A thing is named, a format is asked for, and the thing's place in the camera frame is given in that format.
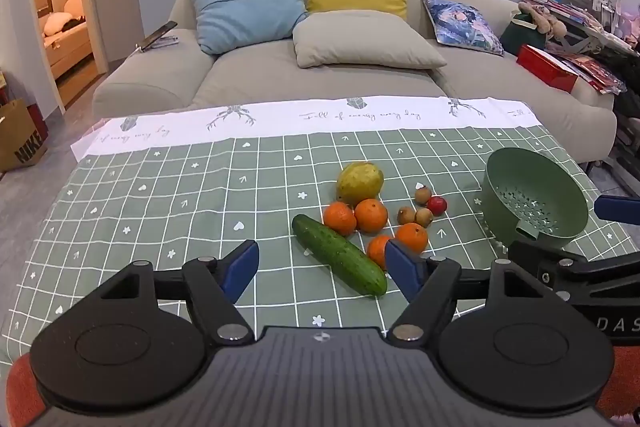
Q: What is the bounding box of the black phone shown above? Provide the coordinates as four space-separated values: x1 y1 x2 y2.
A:
136 21 180 54

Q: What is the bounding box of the beige cushion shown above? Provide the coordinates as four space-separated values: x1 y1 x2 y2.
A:
292 10 447 70

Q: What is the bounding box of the pile of magazines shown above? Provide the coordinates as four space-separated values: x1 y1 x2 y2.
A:
550 49 628 95

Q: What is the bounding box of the red box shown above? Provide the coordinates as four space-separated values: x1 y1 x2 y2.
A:
516 44 580 95

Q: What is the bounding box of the green colander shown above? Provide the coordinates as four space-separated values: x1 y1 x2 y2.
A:
481 148 590 253

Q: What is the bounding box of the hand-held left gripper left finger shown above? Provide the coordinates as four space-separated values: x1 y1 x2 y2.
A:
97 239 261 346

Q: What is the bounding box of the orange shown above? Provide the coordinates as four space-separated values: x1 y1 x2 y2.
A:
354 198 389 234
395 222 430 255
323 202 358 237
366 234 396 270

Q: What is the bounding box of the brown plush toy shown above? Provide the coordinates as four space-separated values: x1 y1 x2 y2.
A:
517 0 568 40

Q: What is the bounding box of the blue printed cushion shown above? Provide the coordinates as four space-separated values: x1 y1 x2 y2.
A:
421 0 505 56

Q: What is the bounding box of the bed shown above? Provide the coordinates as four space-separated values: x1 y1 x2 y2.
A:
40 0 93 80

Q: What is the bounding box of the dark green bag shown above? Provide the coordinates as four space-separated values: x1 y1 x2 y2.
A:
499 12 548 56

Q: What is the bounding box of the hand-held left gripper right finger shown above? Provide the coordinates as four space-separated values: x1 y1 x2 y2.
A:
384 239 543 346

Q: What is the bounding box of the green cucumber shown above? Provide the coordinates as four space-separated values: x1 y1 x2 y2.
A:
292 214 388 297

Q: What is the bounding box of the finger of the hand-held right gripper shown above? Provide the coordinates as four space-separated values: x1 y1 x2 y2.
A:
594 194 640 225
507 239 640 308

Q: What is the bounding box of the black chair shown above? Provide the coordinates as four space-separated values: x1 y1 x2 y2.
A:
595 47 640 198

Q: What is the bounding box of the light blue cushion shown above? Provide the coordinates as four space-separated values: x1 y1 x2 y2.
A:
187 0 308 56

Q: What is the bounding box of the beige sofa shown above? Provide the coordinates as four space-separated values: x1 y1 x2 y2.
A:
92 0 618 168

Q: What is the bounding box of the brown paper bag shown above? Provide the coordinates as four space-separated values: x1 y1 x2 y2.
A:
0 98 49 172

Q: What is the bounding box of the green checked tablecloth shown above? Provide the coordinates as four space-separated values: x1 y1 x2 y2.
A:
0 94 640 368

